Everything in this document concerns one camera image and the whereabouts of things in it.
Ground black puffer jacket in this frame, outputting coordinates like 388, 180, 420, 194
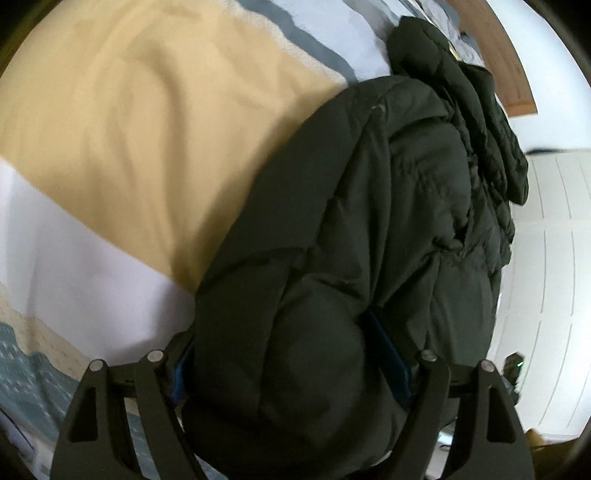
176, 17, 528, 479

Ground white wardrobe doors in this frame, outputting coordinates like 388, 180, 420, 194
424, 149, 591, 480

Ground striped duvet cover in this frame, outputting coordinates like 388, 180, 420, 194
0, 0, 486, 480

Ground wooden headboard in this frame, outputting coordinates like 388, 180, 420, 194
448, 0, 538, 118

